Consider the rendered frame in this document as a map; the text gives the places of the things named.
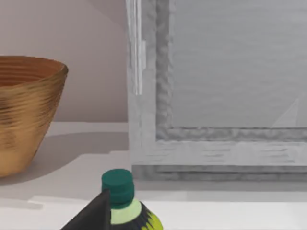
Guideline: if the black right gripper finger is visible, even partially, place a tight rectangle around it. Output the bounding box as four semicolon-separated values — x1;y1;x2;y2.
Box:
60;188;112;230

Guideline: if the green bottle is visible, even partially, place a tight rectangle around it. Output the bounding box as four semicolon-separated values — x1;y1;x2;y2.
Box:
101;169;164;230

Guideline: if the grey cabinet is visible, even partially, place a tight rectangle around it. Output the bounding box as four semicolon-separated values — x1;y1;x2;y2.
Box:
125;0;307;182

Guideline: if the brown woven basket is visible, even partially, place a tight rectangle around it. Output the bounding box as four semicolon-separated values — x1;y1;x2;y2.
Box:
0;56;69;178

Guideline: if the grey cabinet door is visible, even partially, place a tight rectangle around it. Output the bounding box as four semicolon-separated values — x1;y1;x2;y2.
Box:
155;0;307;142

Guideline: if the metal door handle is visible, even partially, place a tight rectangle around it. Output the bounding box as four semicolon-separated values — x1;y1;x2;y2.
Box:
129;0;147;96

